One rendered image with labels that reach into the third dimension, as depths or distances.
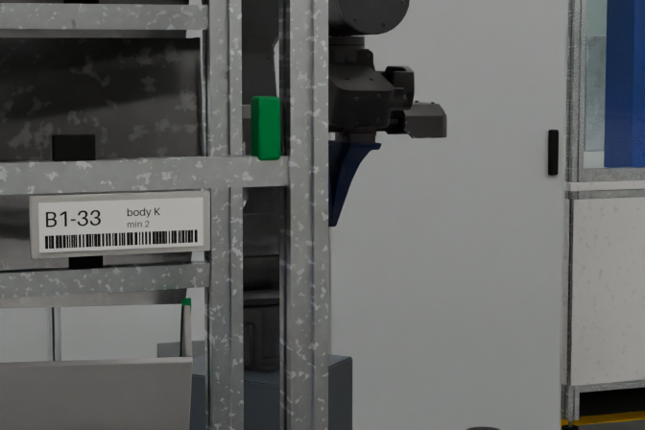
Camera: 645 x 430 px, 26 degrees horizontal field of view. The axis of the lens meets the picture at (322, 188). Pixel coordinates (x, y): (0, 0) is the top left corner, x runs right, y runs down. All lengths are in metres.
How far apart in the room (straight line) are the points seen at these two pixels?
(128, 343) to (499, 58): 1.40
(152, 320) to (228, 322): 3.15
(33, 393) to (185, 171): 0.21
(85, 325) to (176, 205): 3.32
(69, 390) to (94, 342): 3.18
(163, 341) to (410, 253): 0.79
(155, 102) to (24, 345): 3.27
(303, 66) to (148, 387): 0.24
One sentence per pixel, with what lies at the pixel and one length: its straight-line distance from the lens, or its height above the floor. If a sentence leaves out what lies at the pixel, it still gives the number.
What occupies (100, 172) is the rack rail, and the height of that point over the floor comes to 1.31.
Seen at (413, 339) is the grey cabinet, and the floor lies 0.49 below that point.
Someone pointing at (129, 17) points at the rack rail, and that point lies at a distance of 0.86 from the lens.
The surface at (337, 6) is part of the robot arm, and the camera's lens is 1.05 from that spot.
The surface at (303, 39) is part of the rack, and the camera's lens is 0.70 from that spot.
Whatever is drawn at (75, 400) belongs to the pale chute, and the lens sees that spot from 0.85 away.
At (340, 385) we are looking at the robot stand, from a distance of 1.39.
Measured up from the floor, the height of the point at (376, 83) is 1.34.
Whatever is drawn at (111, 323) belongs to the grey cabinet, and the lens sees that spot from 4.02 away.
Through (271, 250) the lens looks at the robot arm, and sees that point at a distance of 1.31.
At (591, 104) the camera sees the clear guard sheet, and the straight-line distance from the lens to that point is 5.05.
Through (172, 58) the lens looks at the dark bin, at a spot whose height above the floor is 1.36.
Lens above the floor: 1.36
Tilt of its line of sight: 6 degrees down
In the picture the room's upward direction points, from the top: straight up
